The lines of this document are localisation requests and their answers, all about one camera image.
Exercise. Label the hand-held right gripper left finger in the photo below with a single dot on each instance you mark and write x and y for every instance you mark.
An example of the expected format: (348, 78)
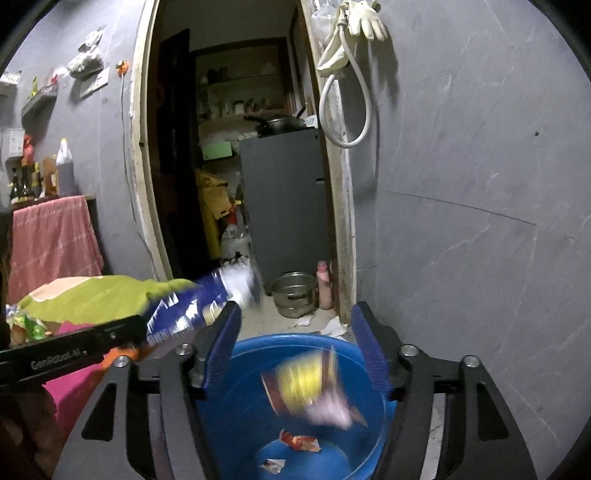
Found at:
(226, 341)

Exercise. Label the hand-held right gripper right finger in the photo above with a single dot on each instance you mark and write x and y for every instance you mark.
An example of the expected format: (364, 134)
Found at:
(369, 350)

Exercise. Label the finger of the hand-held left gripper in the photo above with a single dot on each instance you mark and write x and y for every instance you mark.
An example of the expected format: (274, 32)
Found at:
(124, 332)

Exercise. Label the blue and white snack bag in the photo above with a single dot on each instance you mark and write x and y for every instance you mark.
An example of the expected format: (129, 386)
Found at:
(203, 304)

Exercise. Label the yellow snack packet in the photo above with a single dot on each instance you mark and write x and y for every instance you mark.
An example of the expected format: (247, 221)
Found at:
(304, 378)

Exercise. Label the blue plastic basin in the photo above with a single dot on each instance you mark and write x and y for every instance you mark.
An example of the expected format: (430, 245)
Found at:
(240, 438)

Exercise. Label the person's left hand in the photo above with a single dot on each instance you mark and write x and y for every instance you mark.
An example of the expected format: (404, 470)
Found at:
(25, 438)

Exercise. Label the colourful snack packet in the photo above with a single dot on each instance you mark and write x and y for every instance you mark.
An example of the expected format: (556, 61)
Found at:
(27, 327)

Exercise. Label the green and pink printed blanket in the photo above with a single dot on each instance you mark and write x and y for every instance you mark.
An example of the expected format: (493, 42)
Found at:
(101, 297)

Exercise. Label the white paper scrap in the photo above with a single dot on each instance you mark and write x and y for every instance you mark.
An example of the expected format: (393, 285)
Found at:
(333, 326)

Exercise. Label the pink bottle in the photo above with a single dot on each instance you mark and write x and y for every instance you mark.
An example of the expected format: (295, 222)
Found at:
(325, 286)

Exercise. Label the metal pot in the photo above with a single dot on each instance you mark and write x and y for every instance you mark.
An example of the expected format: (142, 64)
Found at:
(293, 293)

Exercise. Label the white plastic jug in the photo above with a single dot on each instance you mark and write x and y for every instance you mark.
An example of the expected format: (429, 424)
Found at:
(235, 244)

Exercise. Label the red crumpled wrapper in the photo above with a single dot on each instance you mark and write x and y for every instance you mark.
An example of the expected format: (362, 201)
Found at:
(300, 442)

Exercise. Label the pink checked towel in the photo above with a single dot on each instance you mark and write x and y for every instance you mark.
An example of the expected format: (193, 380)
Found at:
(51, 240)

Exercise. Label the white and red wrapper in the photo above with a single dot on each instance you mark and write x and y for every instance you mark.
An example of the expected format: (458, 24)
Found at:
(272, 466)

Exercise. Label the yellow bag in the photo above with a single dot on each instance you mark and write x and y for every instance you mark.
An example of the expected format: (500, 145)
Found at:
(210, 198)

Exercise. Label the grey cabinet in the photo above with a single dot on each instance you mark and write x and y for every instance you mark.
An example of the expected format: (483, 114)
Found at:
(286, 207)

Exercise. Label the orange liquid bottle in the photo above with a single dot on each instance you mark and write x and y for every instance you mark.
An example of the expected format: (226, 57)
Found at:
(50, 177)

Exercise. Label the large dark liquid bottle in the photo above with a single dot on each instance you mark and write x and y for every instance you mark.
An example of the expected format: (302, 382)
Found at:
(65, 170)

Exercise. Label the dark glass bottle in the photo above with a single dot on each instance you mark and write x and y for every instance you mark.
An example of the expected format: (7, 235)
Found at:
(37, 181)
(15, 187)
(26, 182)

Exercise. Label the dark wooden door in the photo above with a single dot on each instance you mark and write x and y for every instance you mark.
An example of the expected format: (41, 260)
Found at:
(171, 161)

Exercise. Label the green box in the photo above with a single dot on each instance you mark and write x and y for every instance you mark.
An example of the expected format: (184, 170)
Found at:
(217, 151)

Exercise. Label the red packet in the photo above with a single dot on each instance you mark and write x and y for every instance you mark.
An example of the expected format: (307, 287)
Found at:
(28, 150)

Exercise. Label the black wok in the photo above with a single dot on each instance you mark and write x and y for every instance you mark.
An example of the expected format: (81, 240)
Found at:
(281, 124)

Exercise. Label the white telephone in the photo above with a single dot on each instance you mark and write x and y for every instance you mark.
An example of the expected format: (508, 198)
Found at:
(311, 122)

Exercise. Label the wooden shelf unit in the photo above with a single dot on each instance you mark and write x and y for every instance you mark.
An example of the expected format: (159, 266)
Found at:
(244, 87)

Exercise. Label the white hanging plastic bag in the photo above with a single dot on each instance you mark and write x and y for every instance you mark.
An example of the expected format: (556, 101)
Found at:
(85, 57)

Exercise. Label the cream rubber glove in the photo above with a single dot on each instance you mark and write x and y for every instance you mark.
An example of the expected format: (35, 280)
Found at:
(333, 55)

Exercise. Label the white rubber glove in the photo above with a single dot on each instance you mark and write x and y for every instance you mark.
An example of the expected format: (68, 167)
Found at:
(364, 18)

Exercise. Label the clear plastic bag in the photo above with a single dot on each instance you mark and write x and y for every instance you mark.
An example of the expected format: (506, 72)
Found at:
(325, 16)

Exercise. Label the white door frame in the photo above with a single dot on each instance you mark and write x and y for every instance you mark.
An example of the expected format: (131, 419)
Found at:
(141, 194)

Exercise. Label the white wall box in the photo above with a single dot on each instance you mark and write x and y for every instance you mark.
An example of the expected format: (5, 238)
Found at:
(13, 143)

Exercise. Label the grey wall shelf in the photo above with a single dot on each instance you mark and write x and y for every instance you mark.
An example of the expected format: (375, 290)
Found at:
(39, 101)

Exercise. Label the white wall switch plate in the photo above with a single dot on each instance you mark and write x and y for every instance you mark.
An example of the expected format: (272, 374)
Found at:
(94, 83)

